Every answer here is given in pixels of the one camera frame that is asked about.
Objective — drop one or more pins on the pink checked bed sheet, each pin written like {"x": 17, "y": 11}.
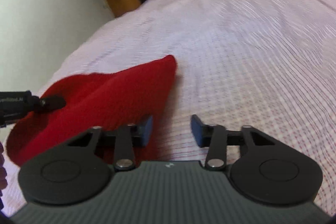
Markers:
{"x": 249, "y": 56}

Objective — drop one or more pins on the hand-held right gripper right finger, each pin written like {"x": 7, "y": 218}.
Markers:
{"x": 197, "y": 130}

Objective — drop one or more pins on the red knit cardigan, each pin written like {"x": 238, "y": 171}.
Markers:
{"x": 110, "y": 98}

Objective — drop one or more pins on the person's left hand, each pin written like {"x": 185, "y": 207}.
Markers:
{"x": 2, "y": 166}

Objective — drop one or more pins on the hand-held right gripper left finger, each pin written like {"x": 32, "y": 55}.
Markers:
{"x": 147, "y": 130}

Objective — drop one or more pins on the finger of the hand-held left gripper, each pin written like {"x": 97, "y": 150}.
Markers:
{"x": 51, "y": 103}

